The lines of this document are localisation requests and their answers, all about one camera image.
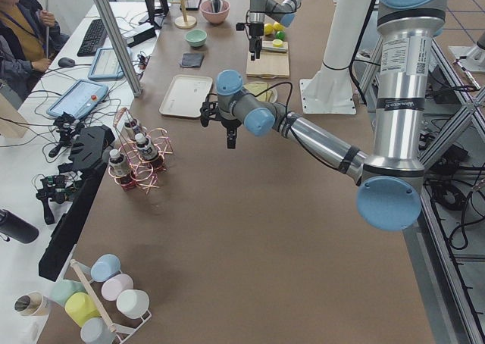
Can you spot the paper cup with steel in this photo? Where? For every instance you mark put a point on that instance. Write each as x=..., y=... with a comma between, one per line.
x=33, y=304

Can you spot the computer mouse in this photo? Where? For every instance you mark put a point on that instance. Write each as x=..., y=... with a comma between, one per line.
x=66, y=62

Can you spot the white plate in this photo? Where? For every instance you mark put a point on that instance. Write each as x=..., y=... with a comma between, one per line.
x=271, y=96

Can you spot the lower left bottle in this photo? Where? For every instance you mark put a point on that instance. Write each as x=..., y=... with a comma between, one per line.
x=145, y=147

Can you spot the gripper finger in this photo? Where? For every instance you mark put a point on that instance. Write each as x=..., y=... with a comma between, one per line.
x=252, y=48
x=231, y=138
x=258, y=47

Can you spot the black water bottle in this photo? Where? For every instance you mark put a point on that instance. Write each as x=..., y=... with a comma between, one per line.
x=17, y=228

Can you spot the upper bottle in rack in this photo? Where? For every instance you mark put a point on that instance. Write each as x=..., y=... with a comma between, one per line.
x=132, y=128

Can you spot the lower right bottle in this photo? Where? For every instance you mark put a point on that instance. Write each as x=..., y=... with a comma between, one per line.
x=118, y=163

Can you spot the person at desk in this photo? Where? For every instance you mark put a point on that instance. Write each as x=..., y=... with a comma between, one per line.
x=30, y=38

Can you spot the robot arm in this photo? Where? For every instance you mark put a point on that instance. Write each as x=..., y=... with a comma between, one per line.
x=282, y=12
x=390, y=178

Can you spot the yellow cup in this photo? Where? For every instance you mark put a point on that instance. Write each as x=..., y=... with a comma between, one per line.
x=80, y=308

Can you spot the steel ice scoop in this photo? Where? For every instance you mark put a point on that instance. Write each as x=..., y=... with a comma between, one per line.
x=216, y=6

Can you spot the white cup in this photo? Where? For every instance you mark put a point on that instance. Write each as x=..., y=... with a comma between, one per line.
x=133, y=303

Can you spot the white wire cup rack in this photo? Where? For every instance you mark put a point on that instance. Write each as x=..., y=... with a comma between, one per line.
x=123, y=327

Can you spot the green cup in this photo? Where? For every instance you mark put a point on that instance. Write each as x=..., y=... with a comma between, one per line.
x=64, y=289

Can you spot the aluminium frame post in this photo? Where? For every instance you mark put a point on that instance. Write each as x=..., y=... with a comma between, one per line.
x=119, y=45

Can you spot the black keyboard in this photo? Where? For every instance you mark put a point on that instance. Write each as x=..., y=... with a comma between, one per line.
x=94, y=39

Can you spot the half lemon slice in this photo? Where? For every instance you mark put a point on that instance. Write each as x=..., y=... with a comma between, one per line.
x=277, y=43

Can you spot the upper yellow lemon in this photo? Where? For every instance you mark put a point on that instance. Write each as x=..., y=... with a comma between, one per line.
x=268, y=29

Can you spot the yellow lemon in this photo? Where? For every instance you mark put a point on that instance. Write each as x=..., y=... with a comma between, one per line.
x=278, y=27
x=268, y=29

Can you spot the blue cup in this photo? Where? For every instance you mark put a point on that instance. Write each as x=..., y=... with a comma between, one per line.
x=105, y=267

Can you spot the black bar device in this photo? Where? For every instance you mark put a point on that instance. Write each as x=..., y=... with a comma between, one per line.
x=89, y=156

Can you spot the blue teach pendant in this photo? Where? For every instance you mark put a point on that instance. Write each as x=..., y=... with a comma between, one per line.
x=79, y=100

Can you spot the pink bowl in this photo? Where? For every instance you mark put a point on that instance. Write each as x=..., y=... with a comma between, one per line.
x=215, y=17

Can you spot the grey cup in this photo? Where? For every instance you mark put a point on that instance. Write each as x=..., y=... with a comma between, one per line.
x=95, y=331

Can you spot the lower yellow lemon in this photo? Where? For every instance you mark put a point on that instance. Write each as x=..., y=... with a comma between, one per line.
x=278, y=27

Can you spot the wooden cutting board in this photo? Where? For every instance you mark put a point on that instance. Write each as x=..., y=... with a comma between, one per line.
x=270, y=64

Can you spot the green bowl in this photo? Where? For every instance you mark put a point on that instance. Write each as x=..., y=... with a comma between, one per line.
x=196, y=38

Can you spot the grey folded cloth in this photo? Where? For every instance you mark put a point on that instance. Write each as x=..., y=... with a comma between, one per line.
x=190, y=60

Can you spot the cream serving tray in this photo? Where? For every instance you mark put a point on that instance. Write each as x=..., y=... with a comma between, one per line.
x=185, y=95

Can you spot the wooden mug tree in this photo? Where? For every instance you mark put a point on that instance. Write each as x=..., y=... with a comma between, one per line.
x=184, y=21

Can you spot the pink cup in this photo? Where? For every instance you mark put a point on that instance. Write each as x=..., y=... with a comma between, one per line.
x=115, y=285

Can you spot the blue tablet upper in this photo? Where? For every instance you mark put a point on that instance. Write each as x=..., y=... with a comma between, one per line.
x=105, y=66

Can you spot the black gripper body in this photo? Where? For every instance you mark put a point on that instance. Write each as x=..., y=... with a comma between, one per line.
x=229, y=124
x=255, y=31

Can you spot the green lime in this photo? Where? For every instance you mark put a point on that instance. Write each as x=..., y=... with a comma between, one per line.
x=281, y=35

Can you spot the copper wire bottle rack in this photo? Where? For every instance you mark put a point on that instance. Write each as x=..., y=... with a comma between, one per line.
x=143, y=174

